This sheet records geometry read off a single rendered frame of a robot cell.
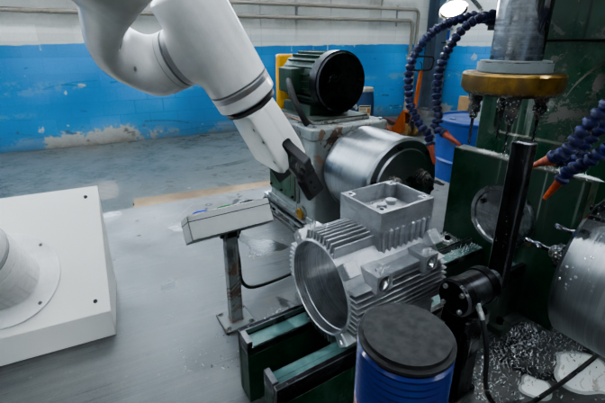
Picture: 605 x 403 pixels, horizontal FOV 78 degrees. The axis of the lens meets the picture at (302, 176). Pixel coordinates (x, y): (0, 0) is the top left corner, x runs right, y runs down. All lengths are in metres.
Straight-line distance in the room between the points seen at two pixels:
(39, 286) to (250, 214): 0.45
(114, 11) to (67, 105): 5.75
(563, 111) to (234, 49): 0.76
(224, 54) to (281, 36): 6.02
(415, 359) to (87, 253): 0.81
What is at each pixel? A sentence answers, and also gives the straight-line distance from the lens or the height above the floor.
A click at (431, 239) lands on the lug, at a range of 0.67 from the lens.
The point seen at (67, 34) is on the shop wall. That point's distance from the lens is 6.06.
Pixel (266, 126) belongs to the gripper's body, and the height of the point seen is 1.28.
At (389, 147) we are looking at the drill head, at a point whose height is 1.15.
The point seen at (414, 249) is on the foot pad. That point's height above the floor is 1.08.
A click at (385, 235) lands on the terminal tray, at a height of 1.11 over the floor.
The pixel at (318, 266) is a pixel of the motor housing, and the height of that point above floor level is 1.00.
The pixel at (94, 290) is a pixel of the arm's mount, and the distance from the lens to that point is 0.93.
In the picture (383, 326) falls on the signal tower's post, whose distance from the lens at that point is 0.26.
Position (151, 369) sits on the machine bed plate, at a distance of 0.86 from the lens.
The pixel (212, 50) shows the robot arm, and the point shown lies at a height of 1.38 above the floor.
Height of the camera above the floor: 1.39
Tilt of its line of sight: 20 degrees down
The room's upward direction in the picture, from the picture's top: straight up
